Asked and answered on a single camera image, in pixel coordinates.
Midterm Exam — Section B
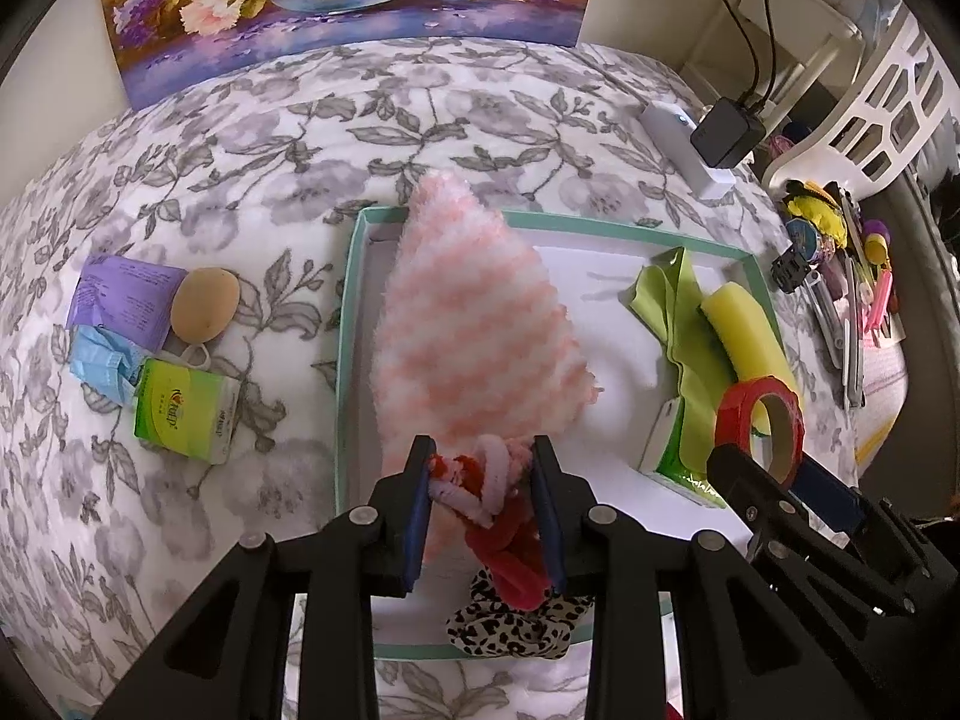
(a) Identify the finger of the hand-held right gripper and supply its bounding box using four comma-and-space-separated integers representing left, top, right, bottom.
706, 444, 923, 616
795, 457, 960, 593

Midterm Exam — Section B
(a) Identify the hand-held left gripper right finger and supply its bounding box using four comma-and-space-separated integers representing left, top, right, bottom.
531, 435, 848, 720

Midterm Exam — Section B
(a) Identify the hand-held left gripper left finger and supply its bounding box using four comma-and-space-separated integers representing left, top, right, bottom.
97, 435, 437, 720

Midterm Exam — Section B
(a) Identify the red white plush toy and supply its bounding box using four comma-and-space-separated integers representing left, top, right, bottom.
426, 435, 552, 608

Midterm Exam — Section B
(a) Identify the red tape roll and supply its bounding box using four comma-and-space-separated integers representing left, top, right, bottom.
714, 379, 805, 485

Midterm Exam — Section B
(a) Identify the green microfibre cloth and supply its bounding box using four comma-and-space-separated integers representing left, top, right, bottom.
628, 246, 740, 470

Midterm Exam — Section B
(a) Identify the pink striped fluffy cloth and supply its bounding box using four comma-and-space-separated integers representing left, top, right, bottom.
371, 171, 605, 563

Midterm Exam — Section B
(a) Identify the teal shallow box tray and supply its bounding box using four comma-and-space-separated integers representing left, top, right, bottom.
334, 204, 773, 662

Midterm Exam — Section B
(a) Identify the white green tissue pack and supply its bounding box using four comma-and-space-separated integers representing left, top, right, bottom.
637, 399, 732, 507

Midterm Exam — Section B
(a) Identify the leopard print scrunchie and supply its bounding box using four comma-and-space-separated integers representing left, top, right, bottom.
446, 568, 597, 661

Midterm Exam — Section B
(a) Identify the pink quilted mat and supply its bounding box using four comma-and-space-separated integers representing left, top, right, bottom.
855, 334, 916, 466

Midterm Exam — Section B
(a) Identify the yellow sponge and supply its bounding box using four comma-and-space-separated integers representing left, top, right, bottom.
700, 281, 803, 406

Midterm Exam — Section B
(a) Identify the grey floral fleece blanket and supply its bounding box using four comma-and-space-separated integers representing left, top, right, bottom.
0, 37, 901, 720

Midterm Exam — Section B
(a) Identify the black cube adapter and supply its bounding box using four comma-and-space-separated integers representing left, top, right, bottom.
772, 247, 815, 293

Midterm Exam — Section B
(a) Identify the pile of small stationery items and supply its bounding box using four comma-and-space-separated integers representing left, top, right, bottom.
776, 135, 901, 410

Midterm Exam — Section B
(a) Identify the beige egg-shaped sponge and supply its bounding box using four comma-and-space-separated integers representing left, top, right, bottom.
171, 268, 241, 342

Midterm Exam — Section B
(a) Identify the blue face mask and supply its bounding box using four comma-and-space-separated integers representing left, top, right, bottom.
69, 326, 211, 398

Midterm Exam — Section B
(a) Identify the black charger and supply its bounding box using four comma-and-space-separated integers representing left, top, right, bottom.
690, 97, 767, 167

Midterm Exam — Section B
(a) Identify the white power strip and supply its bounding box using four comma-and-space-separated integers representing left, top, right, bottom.
639, 101, 737, 202

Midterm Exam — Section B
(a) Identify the purple packet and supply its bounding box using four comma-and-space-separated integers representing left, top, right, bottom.
66, 255, 188, 353

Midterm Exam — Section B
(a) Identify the white plastic basket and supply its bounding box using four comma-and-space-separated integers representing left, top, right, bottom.
761, 7, 960, 200

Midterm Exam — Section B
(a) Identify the white wooden rack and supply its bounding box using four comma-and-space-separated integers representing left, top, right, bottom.
679, 0, 863, 106

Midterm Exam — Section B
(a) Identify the flower painting canvas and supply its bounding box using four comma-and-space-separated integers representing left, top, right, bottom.
96, 0, 607, 112

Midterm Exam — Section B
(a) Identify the black cable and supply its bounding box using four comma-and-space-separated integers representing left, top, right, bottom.
690, 0, 762, 110
754, 0, 781, 117

